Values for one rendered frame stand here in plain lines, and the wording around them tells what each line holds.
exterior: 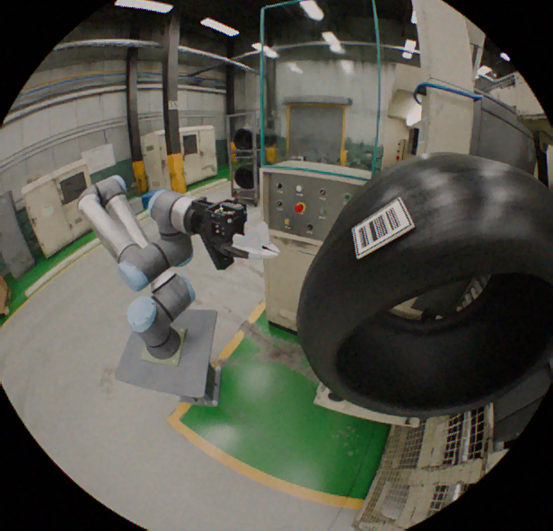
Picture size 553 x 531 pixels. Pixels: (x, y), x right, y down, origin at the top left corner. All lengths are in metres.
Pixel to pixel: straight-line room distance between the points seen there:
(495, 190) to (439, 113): 0.39
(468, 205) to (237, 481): 1.51
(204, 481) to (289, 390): 0.89
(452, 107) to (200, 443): 1.88
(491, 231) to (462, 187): 0.05
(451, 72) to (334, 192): 0.72
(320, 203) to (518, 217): 0.90
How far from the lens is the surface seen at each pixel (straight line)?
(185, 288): 0.92
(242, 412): 1.47
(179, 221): 0.45
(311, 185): 0.99
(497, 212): 0.21
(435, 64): 0.63
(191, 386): 0.94
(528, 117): 0.65
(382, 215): 0.20
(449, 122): 0.59
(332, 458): 1.48
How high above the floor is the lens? 1.43
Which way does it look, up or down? 34 degrees down
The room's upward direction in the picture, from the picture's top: straight up
